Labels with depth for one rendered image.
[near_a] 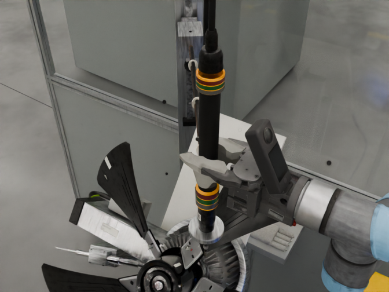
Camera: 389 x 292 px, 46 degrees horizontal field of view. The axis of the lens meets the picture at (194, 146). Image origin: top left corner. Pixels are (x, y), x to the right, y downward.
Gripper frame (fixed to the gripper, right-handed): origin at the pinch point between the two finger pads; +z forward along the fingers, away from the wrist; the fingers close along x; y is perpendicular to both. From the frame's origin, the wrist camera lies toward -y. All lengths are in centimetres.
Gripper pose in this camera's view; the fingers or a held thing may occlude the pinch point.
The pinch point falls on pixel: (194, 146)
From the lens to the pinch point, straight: 78.8
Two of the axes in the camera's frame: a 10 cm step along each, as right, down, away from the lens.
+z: -8.5, -3.4, 4.0
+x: 5.3, -5.5, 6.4
